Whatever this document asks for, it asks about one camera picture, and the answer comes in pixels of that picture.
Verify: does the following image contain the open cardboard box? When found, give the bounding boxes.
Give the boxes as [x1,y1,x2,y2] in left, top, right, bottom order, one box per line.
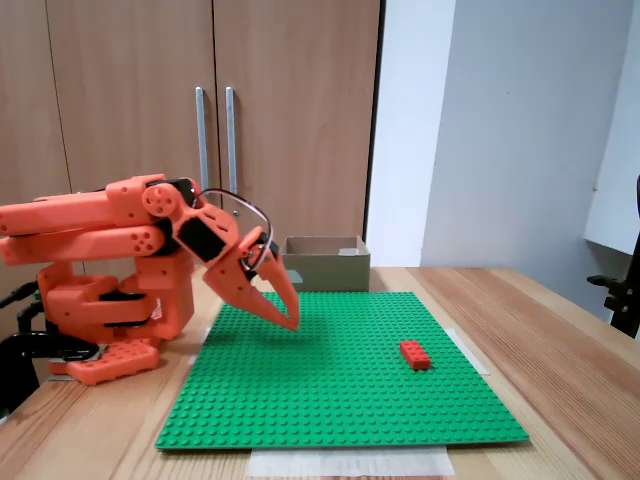
[280,235,372,293]

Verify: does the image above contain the black chair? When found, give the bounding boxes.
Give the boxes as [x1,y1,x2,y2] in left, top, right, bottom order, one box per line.
[587,174,640,341]

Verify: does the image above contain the black table clamp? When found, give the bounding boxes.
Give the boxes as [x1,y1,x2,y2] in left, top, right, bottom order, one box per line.
[0,304,101,420]

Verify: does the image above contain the wide translucent tape strip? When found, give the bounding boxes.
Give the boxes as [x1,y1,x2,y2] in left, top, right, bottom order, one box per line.
[248,446,455,477]

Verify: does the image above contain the green lego baseplate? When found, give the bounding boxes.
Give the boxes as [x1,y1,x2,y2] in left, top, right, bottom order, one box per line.
[154,291,530,451]

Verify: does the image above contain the wooden cabinet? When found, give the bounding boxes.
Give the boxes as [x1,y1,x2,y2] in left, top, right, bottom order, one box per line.
[0,0,386,267]

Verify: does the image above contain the metal cabinet handle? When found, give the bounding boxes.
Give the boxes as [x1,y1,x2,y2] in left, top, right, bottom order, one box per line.
[195,87,211,190]
[225,87,239,197]

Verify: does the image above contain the red lego block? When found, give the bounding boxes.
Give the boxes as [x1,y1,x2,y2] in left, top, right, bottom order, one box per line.
[399,340,432,372]

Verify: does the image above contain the white furniture panel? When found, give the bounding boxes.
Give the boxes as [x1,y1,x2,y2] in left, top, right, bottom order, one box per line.
[582,0,640,257]

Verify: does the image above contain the black power cable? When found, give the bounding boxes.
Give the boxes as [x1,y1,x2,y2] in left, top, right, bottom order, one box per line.
[0,281,41,309]

